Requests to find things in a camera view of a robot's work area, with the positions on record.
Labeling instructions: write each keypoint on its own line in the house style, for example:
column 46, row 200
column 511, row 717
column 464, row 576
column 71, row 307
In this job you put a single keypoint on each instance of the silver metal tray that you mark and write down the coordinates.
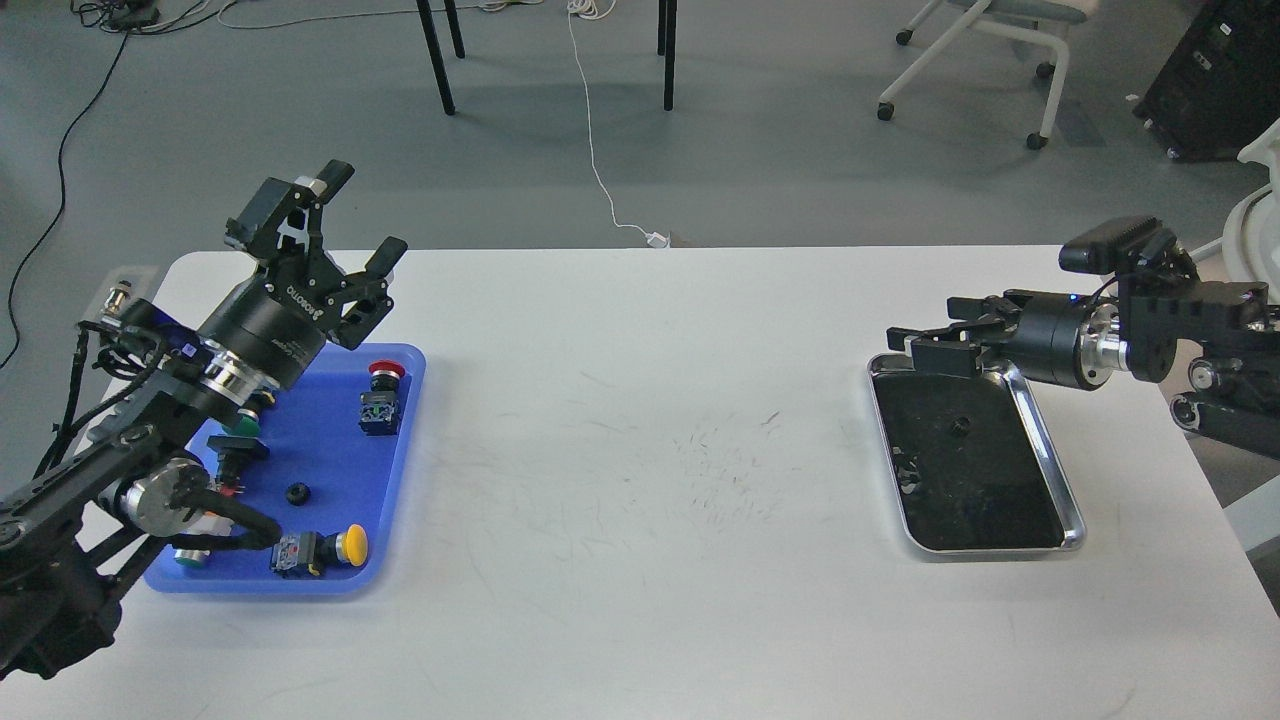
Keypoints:
column 999, row 493

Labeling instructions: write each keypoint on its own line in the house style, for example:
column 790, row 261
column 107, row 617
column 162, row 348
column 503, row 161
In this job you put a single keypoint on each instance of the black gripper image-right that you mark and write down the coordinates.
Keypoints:
column 1040, row 333

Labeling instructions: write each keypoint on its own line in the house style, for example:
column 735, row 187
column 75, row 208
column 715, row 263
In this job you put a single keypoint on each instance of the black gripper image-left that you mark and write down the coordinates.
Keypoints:
column 278, row 320

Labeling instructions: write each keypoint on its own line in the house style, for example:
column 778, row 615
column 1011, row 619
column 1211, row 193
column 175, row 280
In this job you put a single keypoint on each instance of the green push button switch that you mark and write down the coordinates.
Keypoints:
column 247, row 424

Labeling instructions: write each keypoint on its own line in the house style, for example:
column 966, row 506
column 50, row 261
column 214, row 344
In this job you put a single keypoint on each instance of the blue plastic tray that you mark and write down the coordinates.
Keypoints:
column 313, row 437

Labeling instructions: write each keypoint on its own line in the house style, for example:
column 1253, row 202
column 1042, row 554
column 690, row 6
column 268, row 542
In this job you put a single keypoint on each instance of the yellow push button switch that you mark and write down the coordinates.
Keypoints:
column 310, row 553

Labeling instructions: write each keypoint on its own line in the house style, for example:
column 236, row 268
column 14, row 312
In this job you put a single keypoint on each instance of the white round bin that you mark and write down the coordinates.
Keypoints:
column 1249, row 242

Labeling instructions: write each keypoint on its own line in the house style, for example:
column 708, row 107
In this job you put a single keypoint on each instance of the black equipment case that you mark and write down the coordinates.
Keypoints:
column 1218, row 90

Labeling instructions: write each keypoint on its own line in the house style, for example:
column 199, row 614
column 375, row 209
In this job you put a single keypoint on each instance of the green illuminated button switch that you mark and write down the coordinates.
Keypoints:
column 192, row 559

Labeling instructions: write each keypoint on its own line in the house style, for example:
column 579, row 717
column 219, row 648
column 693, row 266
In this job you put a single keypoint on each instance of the red push button switch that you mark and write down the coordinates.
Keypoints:
column 380, row 405

